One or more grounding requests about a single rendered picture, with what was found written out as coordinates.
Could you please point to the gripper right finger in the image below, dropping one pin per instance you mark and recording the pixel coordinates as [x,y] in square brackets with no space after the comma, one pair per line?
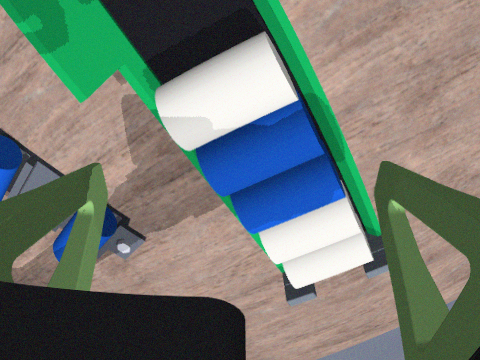
[453,215]

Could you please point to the white cylinder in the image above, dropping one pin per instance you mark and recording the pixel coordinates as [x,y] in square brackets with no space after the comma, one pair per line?
[317,229]
[230,90]
[329,261]

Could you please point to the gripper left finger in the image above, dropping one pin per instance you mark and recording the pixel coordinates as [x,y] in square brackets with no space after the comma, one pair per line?
[27,217]

